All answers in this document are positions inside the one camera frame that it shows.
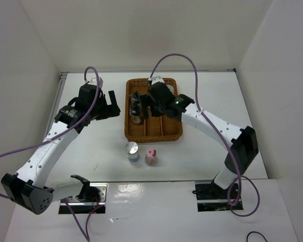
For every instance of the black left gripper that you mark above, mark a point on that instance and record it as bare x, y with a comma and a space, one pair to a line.
110, 110

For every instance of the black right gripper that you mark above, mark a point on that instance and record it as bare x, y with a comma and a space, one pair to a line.
146, 100

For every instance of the black-capped white spice bottle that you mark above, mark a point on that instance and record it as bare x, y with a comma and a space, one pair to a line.
135, 98

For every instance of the black-capped brown spice bottle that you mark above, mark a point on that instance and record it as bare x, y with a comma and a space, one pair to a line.
135, 114

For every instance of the pink-capped spice bottle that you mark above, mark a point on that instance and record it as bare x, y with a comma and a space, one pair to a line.
151, 158

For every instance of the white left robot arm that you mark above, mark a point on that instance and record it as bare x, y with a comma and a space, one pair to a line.
27, 186

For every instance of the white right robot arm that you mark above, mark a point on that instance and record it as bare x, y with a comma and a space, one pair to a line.
241, 142

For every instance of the brown wicker divided tray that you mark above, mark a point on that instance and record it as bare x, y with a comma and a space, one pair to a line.
154, 129

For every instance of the silver-capped blue-label bottle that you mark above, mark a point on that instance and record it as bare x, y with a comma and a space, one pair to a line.
132, 151

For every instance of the aluminium table edge rail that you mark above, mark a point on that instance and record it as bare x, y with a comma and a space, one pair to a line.
56, 102

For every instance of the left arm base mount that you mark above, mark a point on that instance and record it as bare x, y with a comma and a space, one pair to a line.
92, 200

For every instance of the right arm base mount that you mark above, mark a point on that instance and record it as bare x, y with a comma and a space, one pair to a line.
210, 197

